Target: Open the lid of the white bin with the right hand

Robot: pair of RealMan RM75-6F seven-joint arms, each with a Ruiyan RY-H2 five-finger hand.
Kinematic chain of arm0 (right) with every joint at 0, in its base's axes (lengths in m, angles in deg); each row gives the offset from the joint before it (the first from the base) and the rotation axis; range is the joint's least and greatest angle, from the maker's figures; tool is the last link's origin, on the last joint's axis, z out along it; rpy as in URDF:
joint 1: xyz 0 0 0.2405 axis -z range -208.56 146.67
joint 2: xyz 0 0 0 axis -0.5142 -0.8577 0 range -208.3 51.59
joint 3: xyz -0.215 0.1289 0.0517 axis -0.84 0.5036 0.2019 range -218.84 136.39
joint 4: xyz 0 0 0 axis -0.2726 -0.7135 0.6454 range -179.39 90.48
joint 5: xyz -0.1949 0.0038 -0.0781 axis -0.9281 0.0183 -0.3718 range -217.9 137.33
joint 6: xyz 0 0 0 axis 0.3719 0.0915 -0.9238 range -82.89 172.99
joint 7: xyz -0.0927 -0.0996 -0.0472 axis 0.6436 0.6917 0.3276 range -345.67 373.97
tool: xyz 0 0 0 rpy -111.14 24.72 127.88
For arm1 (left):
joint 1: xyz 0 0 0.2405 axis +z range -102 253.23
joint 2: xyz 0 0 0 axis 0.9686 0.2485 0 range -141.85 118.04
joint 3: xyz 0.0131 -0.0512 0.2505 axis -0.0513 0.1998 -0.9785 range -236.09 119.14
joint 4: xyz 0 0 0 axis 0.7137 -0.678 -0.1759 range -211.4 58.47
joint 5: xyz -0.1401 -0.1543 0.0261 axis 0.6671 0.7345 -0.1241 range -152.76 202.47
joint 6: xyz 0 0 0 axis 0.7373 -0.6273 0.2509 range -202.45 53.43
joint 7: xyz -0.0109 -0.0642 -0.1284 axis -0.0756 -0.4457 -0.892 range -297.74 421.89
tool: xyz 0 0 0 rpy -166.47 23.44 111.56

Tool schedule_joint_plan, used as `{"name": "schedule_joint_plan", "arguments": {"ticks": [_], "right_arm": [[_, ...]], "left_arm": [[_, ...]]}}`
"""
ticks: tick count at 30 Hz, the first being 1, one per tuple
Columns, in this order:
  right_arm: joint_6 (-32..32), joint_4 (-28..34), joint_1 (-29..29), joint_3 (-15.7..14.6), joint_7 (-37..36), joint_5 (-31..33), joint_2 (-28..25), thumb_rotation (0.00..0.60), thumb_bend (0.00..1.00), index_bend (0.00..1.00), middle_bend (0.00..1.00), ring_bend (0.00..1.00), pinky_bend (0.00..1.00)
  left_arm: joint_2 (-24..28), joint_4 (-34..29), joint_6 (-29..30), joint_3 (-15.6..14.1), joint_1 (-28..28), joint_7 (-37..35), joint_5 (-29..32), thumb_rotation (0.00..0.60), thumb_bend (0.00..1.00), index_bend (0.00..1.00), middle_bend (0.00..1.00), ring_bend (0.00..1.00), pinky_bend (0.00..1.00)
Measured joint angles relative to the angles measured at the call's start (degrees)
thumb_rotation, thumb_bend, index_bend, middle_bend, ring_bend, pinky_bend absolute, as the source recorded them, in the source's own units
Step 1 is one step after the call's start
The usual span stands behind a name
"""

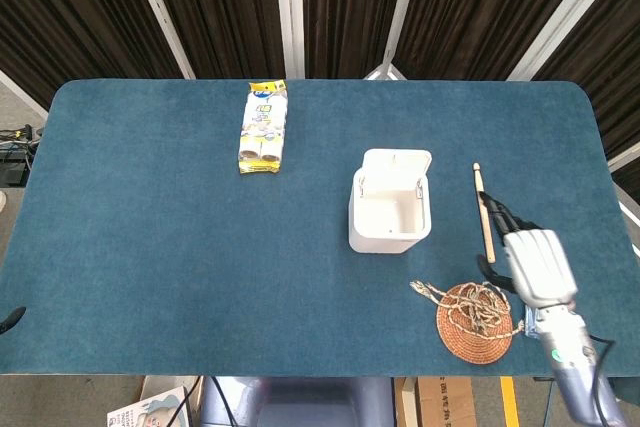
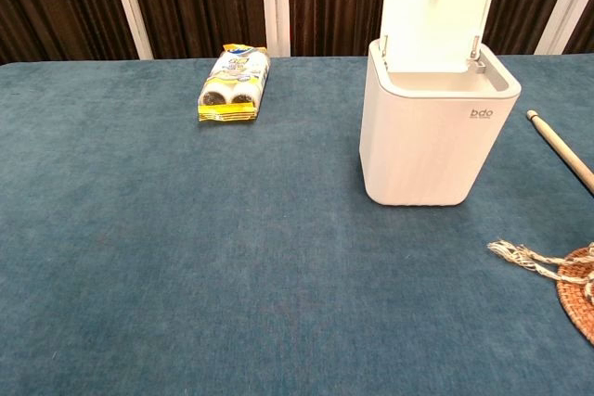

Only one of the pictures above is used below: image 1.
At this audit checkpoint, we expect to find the wooden drumstick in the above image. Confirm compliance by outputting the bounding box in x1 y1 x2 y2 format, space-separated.
472 162 497 264

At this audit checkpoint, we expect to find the illustrated magazine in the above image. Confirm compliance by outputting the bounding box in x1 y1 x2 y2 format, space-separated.
106 385 192 427

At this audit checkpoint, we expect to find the black cable by torso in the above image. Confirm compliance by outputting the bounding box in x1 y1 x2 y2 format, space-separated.
180 375 237 427

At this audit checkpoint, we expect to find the tangled beige braided rope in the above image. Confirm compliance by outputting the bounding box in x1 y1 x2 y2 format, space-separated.
409 279 525 340

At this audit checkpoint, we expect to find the clear plastic water bottle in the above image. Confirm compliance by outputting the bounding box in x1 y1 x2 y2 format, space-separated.
523 304 539 339

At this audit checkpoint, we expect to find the grey blue robot torso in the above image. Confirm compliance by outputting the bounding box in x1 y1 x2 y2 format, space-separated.
199 375 397 427

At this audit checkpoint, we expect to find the white metal frame pole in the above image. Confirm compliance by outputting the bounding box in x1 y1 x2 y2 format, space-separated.
272 0 306 80
506 0 617 82
123 0 197 80
606 144 640 173
0 69 50 120
362 0 425 81

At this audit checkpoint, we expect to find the dark brown pleated curtain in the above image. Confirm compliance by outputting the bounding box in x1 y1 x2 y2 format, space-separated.
0 0 640 193

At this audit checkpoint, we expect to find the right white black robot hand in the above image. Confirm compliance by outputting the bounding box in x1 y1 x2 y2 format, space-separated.
475 190 580 307

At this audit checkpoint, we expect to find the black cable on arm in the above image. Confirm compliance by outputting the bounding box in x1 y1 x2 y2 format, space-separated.
569 299 619 427

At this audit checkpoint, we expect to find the black power strip with cables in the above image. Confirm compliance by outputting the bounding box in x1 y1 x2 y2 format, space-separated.
0 123 45 187

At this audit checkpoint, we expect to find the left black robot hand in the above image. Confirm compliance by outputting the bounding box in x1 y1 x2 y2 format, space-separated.
0 306 29 334

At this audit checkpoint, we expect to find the white square lidded bin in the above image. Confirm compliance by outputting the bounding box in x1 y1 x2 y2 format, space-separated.
348 148 434 254

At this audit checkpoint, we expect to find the round brown woven coaster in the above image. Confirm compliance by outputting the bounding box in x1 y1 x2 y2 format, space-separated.
435 282 515 364

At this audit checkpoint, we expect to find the yellow pack of bag rolls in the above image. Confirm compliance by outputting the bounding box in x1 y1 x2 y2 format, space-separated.
236 79 290 175

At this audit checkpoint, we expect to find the brown cardboard box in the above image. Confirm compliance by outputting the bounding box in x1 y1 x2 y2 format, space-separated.
394 375 476 427

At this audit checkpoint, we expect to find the blue felt table mat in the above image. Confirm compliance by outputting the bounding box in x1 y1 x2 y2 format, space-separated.
0 77 640 378

